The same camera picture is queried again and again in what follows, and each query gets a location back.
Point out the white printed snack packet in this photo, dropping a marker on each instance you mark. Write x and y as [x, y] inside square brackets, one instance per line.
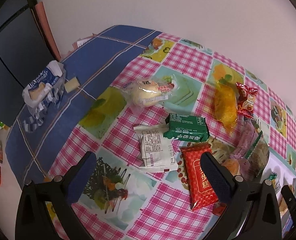
[155, 147]

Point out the round bun in clear wrapper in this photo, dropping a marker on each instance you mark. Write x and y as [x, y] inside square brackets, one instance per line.
[145, 92]

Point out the dark cabinet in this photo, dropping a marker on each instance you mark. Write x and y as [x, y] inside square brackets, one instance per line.
[12, 55]

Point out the small bun in clear wrapper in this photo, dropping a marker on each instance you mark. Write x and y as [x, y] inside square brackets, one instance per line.
[231, 166]

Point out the large red snack packet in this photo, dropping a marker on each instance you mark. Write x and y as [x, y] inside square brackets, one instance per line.
[198, 175]

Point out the blue and white snack bag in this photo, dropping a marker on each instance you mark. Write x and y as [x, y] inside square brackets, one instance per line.
[41, 85]

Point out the white box with teal rim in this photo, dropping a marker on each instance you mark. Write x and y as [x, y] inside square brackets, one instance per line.
[288, 177]

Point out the pale yellow cake block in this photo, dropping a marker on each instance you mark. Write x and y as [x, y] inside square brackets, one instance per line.
[71, 85]

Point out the pink checked printed tablecloth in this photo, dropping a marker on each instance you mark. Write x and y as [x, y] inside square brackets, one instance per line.
[138, 120]

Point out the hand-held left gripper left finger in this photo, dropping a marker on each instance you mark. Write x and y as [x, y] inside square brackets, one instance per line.
[83, 177]

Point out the pink snack packet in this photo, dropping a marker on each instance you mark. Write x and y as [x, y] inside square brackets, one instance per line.
[245, 140]

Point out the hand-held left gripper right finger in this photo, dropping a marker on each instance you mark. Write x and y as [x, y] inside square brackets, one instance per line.
[216, 177]

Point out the clear packet with green edge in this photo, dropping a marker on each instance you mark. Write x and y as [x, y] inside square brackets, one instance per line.
[259, 155]

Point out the small red snack packet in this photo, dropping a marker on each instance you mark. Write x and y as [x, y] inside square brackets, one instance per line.
[247, 100]

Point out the yellow snack packet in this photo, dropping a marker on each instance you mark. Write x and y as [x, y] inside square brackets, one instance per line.
[224, 105]

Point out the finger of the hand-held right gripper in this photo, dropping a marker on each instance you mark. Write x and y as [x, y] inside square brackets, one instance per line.
[292, 202]

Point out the stack of papers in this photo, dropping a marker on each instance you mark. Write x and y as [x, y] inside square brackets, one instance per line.
[81, 41]

